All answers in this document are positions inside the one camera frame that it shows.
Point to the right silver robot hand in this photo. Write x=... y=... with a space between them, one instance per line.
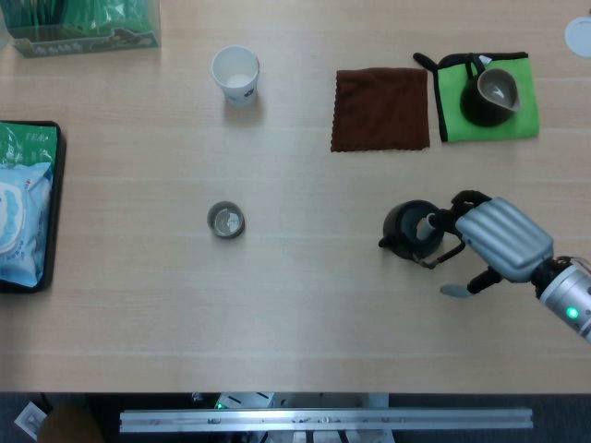
x=503 y=240

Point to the dark ceramic teapot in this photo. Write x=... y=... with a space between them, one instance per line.
x=397 y=235

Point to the small dark tea cup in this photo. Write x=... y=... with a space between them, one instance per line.
x=225 y=221

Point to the dark ceramic pitcher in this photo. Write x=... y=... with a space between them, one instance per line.
x=480 y=111

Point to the green cloth black trim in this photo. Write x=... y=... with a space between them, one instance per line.
x=450 y=101

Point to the brown cloth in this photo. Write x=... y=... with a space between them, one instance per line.
x=381 y=111

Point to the white round lid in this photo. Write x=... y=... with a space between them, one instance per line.
x=579 y=37

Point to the white paper cup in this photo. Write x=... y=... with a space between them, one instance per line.
x=234 y=69

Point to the black tray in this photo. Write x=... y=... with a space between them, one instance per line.
x=57 y=207

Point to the green tea box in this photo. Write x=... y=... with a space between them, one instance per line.
x=83 y=32

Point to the orange object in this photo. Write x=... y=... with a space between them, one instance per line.
x=69 y=424

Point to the blue wet wipes pack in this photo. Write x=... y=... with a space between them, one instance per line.
x=23 y=217

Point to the green tea packet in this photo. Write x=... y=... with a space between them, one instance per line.
x=27 y=143

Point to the aluminium rail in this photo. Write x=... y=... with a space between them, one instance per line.
x=323 y=420

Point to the white wall socket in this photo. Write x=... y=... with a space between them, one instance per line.
x=30 y=419

